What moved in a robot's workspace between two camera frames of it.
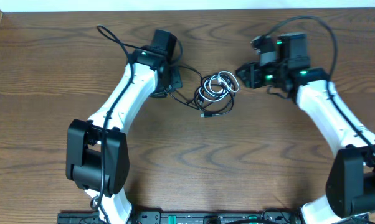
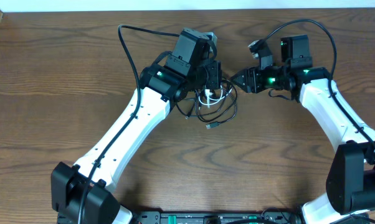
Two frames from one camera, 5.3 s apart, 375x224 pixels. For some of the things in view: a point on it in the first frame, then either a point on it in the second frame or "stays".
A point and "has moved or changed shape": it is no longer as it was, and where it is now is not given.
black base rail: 185,218 stays
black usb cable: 205,114 has moved or changed shape
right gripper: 252,75 stays
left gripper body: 175,78 → 213,76
